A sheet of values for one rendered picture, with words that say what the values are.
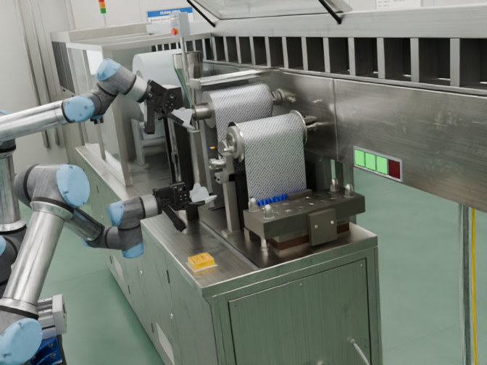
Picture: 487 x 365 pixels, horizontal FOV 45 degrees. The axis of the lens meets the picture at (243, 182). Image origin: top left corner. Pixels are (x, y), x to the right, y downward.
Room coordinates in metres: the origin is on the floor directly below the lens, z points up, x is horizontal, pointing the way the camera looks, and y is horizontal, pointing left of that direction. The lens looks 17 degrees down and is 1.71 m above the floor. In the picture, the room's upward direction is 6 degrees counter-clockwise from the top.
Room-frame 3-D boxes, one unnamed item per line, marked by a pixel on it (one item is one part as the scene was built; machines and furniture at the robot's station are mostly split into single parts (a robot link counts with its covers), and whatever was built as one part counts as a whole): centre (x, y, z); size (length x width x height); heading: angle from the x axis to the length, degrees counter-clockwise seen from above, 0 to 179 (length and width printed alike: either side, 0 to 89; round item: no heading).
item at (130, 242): (1.81, 0.41, 1.01); 0.11 x 0.08 x 0.11; 64
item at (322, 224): (1.84, -0.25, 0.97); 0.10 x 0.03 x 0.11; 113
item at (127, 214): (1.80, 0.39, 1.11); 0.11 x 0.08 x 0.09; 113
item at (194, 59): (2.73, 0.19, 1.50); 0.14 x 0.14 x 0.06
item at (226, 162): (2.04, 0.07, 1.05); 0.06 x 0.05 x 0.31; 113
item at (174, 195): (1.86, 0.24, 1.12); 0.12 x 0.08 x 0.09; 113
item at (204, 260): (1.79, 0.17, 0.91); 0.07 x 0.07 x 0.02; 23
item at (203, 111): (2.25, 0.13, 1.34); 0.06 x 0.06 x 0.06; 23
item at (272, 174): (2.02, -0.12, 1.11); 0.23 x 0.01 x 0.18; 113
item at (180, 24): (2.54, 0.20, 1.66); 0.07 x 0.07 x 0.10; 39
